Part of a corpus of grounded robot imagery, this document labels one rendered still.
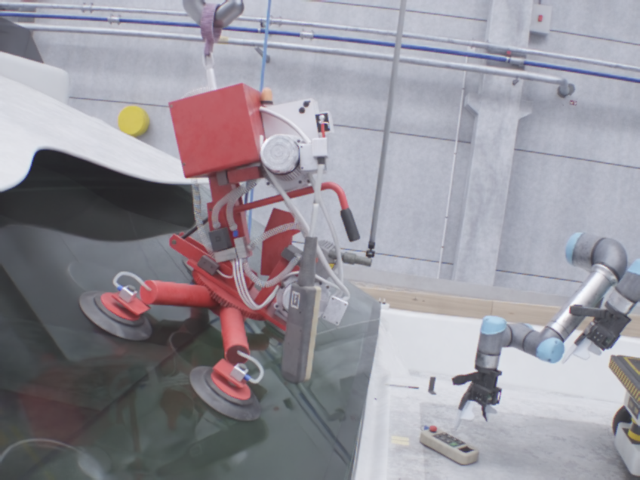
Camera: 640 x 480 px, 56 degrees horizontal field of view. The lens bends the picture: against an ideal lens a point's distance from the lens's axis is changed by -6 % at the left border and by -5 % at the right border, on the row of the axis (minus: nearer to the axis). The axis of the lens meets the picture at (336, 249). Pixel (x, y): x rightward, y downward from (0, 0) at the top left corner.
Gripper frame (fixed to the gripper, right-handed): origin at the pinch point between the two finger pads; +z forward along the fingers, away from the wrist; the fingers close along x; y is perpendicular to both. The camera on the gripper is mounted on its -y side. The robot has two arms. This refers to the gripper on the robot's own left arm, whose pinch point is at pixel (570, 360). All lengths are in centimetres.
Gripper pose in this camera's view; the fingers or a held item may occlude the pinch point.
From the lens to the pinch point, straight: 196.2
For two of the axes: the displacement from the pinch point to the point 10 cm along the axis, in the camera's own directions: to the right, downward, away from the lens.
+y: 6.0, 5.7, -5.5
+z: -4.5, 8.2, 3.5
